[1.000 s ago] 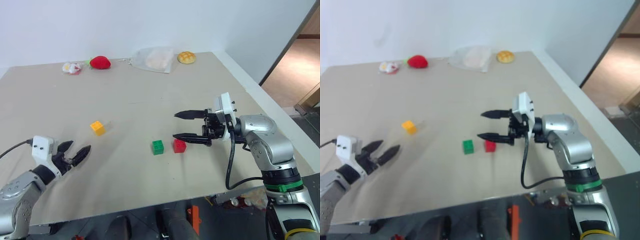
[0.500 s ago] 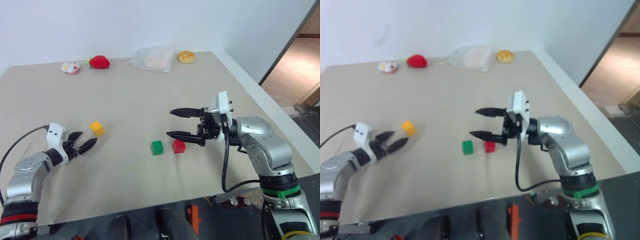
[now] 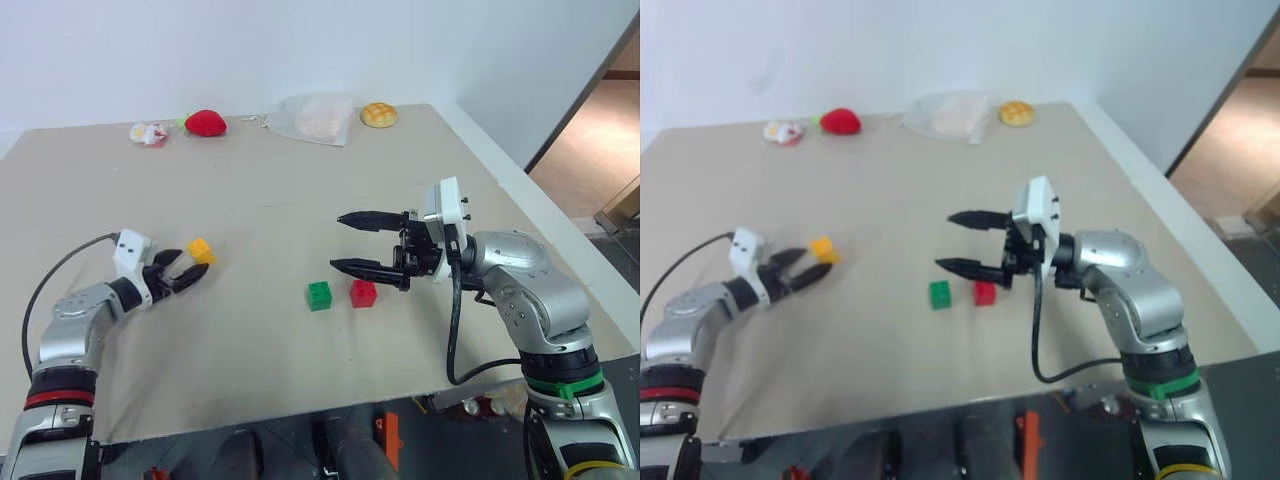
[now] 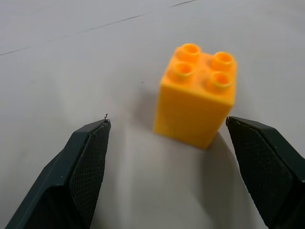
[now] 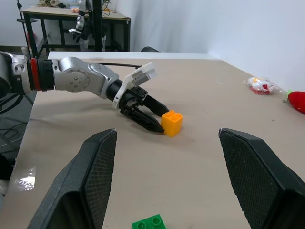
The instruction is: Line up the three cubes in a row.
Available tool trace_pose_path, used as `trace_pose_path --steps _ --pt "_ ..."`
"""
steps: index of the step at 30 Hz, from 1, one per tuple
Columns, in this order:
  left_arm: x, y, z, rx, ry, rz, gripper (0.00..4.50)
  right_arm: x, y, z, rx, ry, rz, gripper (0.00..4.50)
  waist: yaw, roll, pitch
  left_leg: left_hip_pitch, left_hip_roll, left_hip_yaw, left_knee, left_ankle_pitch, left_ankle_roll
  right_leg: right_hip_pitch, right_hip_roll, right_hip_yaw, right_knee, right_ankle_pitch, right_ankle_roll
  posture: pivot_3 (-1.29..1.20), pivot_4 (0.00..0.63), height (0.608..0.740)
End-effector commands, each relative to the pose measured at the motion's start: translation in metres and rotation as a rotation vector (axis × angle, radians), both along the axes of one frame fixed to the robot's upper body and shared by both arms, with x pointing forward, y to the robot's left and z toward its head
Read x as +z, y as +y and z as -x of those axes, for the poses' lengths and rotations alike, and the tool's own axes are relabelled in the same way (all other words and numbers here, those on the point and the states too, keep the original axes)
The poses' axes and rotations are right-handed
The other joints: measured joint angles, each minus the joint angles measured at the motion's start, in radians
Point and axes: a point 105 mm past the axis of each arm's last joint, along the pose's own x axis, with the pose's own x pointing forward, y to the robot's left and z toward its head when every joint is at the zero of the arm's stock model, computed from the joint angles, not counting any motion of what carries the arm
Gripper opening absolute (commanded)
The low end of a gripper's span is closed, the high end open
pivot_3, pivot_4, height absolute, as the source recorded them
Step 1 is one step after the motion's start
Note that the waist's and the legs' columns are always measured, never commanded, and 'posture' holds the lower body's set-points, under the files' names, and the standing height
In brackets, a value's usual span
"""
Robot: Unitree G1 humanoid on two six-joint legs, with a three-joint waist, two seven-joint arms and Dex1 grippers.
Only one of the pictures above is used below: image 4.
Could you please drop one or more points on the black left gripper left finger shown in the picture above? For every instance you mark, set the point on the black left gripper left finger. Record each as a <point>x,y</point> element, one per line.
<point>71,181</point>

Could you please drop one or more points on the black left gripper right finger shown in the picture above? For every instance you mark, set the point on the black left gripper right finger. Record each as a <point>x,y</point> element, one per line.
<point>267,171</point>

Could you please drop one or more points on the orange studded building block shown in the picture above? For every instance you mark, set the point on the orange studded building block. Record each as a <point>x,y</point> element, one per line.
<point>193,109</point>

